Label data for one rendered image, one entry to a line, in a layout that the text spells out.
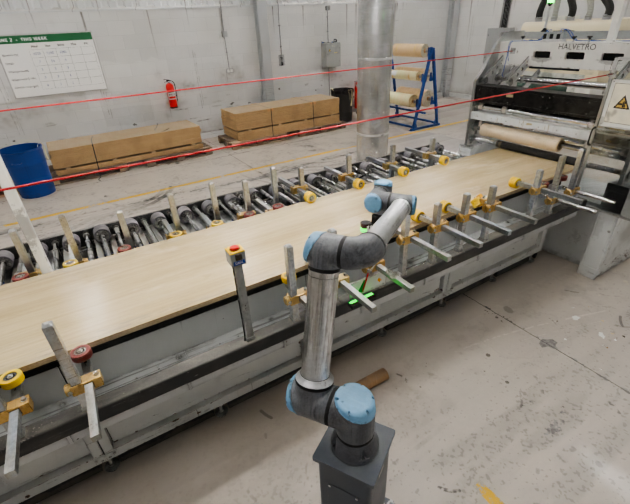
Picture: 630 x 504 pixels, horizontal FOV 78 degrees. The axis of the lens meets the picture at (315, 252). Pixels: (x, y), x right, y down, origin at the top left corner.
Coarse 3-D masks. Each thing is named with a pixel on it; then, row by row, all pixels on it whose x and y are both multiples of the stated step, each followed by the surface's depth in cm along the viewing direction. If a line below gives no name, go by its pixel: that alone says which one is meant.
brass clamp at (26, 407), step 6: (12, 402) 149; (18, 402) 149; (24, 402) 149; (30, 402) 151; (6, 408) 147; (12, 408) 147; (18, 408) 148; (24, 408) 149; (30, 408) 150; (0, 414) 145; (6, 414) 146; (24, 414) 150; (0, 420) 146; (6, 420) 147
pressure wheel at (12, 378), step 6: (6, 372) 156; (12, 372) 157; (18, 372) 156; (0, 378) 154; (6, 378) 154; (12, 378) 154; (18, 378) 154; (24, 378) 157; (0, 384) 152; (6, 384) 152; (12, 384) 153; (18, 384) 154
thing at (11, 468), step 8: (16, 392) 155; (16, 416) 145; (8, 424) 142; (16, 424) 142; (8, 432) 139; (16, 432) 139; (8, 440) 136; (16, 440) 136; (8, 448) 134; (16, 448) 134; (8, 456) 131; (16, 456) 132; (8, 464) 129; (16, 464) 130; (8, 472) 127; (16, 472) 128
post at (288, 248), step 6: (288, 246) 185; (288, 252) 186; (288, 258) 187; (288, 264) 189; (294, 264) 190; (288, 270) 191; (294, 270) 192; (288, 276) 193; (294, 276) 194; (288, 282) 196; (294, 282) 195; (288, 288) 198; (294, 288) 197; (294, 294) 199; (294, 306) 202; (294, 312) 204; (294, 318) 206
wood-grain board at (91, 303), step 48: (432, 192) 299; (480, 192) 295; (192, 240) 249; (240, 240) 246; (288, 240) 243; (0, 288) 211; (48, 288) 209; (96, 288) 207; (144, 288) 205; (192, 288) 203; (0, 336) 177; (96, 336) 174
